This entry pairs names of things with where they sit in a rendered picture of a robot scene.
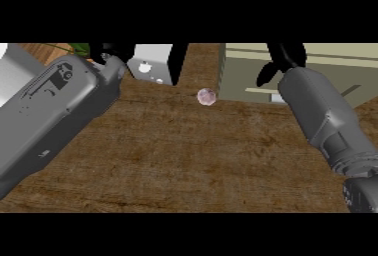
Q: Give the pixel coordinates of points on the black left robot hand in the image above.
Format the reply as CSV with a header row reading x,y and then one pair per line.
x,y
178,63

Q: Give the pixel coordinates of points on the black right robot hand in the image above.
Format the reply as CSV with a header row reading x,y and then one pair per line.
x,y
289,55

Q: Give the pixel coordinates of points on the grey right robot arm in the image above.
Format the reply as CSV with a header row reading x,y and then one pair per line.
x,y
326,123

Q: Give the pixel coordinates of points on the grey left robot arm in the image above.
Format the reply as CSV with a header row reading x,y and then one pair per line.
x,y
45,113

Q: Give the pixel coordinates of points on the pale olive open drawer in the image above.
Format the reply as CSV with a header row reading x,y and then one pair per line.
x,y
246,73

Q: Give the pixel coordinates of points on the pale pink can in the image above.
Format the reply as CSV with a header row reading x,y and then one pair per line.
x,y
208,96

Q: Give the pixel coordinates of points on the white appliance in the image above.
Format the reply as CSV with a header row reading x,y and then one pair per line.
x,y
150,63

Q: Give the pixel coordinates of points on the green plant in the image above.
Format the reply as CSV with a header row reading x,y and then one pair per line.
x,y
82,48

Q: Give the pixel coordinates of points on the pale grey appliance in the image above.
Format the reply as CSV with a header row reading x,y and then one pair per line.
x,y
17,76

